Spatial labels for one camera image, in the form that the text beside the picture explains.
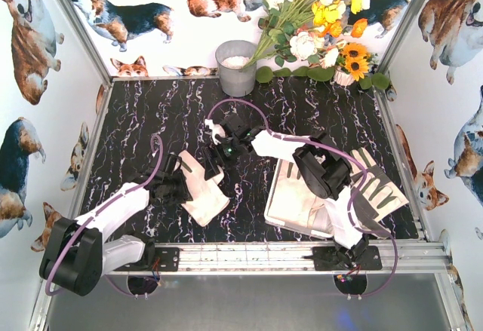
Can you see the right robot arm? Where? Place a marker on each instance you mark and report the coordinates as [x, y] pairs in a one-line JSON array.
[[324, 169]]

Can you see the glove beside basket right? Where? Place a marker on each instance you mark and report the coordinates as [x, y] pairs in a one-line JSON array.
[[378, 196]]

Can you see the artificial flower bouquet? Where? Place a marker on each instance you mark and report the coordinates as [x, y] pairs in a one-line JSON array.
[[304, 30]]

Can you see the right aluminium post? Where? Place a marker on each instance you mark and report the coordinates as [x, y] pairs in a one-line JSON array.
[[400, 34]]

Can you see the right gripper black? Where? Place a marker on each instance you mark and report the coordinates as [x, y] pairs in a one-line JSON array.
[[217, 158]]

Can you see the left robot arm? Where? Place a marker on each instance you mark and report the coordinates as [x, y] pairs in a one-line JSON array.
[[80, 251]]

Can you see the aluminium post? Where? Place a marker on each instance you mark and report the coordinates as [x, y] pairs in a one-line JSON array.
[[400, 34], [84, 38]]

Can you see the left aluminium post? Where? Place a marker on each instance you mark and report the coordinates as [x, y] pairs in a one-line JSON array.
[[84, 38]]

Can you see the grey metal bucket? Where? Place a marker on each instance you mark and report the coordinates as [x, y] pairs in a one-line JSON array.
[[236, 72]]

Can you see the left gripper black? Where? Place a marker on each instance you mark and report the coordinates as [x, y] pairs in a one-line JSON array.
[[175, 176]]

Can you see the small white sunflower pot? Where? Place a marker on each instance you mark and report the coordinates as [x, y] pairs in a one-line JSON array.
[[343, 79]]

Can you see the aluminium front rail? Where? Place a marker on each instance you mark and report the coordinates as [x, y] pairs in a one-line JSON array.
[[290, 257]]

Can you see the white glove grey palm patch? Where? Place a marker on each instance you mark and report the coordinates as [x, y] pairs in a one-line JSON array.
[[207, 198]]

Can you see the white perforated storage basket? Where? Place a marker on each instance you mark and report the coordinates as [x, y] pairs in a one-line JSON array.
[[294, 210]]

